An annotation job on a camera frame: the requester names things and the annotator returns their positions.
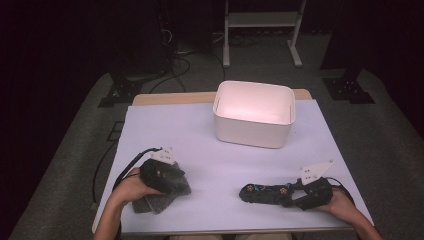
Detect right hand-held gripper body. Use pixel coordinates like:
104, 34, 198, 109
293, 159, 335, 212

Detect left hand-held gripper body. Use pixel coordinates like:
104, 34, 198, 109
138, 146, 186, 195

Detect grey fluffy cloth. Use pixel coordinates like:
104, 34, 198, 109
131, 162, 193, 215

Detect white plastic bin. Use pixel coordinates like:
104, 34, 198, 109
212, 79, 297, 150

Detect person's right hand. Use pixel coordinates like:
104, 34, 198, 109
314, 188, 356, 223

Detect person's left hand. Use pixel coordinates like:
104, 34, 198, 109
111, 166, 165, 210

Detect pale table sheet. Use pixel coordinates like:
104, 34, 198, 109
92, 99, 375, 235

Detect black stand base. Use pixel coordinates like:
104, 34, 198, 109
97, 70, 145, 109
322, 67, 376, 105

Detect white metal stand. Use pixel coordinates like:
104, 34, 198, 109
222, 0, 308, 69

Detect right hand-held gripper cable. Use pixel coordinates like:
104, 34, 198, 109
324, 176, 357, 207

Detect thin black floor cable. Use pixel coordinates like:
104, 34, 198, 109
91, 140, 118, 205

